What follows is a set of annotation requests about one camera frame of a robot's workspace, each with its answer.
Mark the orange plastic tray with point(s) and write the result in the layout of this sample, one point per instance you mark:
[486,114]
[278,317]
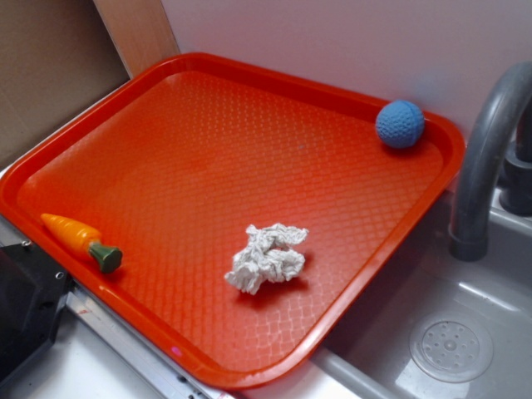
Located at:
[173,168]

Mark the brown cardboard panel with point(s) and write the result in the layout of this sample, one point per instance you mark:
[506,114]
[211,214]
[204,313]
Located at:
[57,59]

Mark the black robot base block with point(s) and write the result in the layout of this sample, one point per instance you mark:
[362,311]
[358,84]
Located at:
[34,289]

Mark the grey plastic sink basin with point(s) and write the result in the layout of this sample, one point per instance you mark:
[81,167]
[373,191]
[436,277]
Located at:
[431,326]

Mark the crumpled white paper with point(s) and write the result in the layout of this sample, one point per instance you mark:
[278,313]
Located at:
[269,256]

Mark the orange toy carrot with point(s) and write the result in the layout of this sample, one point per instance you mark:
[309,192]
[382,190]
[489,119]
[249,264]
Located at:
[83,241]

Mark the grey curved faucet spout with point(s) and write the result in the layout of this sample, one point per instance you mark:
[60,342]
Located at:
[481,169]

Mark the blue textured ball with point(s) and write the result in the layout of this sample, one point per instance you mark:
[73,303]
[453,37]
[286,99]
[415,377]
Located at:
[400,124]

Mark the light wooden board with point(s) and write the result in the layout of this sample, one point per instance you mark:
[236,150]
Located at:
[140,31]

